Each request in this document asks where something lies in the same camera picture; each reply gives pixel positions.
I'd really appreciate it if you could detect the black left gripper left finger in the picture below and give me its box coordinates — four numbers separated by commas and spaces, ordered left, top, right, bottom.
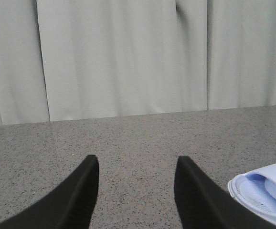
0, 155, 99, 229

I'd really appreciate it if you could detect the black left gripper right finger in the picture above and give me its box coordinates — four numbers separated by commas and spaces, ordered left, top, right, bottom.
174, 156, 276, 229

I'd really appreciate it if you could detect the light blue slipper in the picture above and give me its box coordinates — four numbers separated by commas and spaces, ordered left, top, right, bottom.
228, 163, 276, 225

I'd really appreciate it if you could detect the pale green curtain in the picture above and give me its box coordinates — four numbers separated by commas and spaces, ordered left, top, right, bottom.
0, 0, 276, 125

